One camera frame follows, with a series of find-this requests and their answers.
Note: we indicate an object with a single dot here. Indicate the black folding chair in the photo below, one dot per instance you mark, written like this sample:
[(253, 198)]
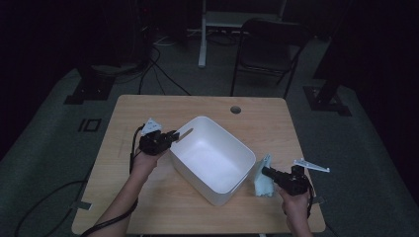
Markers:
[(270, 46)]

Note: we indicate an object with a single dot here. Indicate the black stand base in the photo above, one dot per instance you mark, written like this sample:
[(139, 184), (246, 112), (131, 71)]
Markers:
[(324, 102), (89, 92)]

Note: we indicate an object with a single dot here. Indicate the person's left hand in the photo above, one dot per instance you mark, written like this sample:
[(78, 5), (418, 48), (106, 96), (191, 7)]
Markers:
[(145, 164)]

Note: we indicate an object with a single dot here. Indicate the light blue cleaning cloth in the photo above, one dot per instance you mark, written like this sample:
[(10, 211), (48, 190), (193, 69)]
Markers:
[(263, 189)]

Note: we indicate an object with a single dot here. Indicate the white metal desk frame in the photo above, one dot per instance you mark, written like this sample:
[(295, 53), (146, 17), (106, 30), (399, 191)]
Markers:
[(202, 42)]

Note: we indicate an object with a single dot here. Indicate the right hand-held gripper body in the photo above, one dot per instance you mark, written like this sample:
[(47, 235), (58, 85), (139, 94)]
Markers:
[(294, 184)]

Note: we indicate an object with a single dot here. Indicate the white plastic storage bin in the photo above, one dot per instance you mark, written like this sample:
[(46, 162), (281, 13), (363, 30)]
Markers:
[(214, 158)]

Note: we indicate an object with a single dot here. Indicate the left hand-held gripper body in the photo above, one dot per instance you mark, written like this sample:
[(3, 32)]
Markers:
[(153, 143)]

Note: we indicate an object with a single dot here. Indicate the person's right hand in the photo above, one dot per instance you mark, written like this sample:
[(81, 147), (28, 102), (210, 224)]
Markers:
[(296, 209)]

